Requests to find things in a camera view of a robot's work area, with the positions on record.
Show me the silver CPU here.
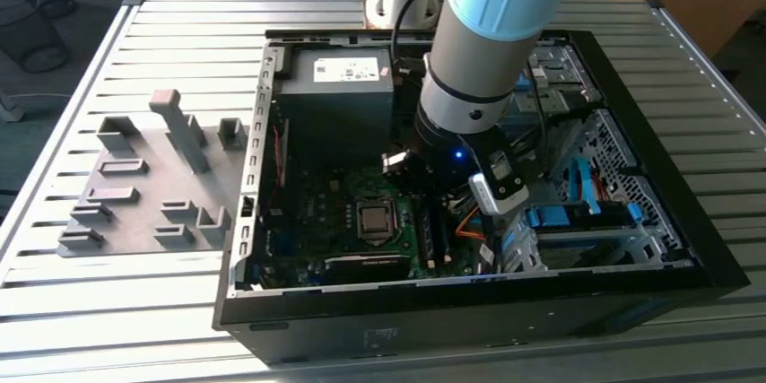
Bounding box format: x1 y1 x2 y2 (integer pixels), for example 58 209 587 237
360 207 393 231

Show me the grey power supply unit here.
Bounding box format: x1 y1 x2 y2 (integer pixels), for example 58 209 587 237
272 48 396 160

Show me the metal socket cover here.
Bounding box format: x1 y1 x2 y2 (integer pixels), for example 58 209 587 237
354 197 400 243

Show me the hard disk in blue carrier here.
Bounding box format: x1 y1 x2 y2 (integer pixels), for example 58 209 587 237
525 201 644 234

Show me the green motherboard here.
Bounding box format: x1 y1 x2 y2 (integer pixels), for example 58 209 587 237
256 162 480 288

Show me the grey metal drive cage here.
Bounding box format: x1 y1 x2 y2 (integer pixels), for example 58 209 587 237
501 41 603 133

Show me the black graphics card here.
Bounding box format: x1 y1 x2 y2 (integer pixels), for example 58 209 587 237
321 253 413 285

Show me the grey metal disk bay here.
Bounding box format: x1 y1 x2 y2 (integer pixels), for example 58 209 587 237
499 201 687 274

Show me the black open PC case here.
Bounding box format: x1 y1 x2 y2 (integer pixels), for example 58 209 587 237
212 29 751 365

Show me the grey plastic parts rack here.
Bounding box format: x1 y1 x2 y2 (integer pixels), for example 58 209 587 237
53 88 249 258

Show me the black mesh wastebasket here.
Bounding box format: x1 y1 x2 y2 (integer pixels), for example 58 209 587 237
0 0 76 74

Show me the white floor object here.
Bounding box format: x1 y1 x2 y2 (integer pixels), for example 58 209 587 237
0 91 73 123

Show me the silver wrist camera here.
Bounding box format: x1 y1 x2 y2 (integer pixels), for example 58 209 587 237
459 131 532 217

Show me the blue flat data wire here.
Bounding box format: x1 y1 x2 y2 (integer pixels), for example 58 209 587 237
567 156 603 216

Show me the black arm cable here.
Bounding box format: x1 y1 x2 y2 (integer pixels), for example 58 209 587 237
389 0 423 73

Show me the orange flat data wire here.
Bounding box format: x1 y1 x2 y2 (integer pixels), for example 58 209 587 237
588 174 615 203

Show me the red wire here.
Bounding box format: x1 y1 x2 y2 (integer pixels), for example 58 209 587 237
272 125 285 196

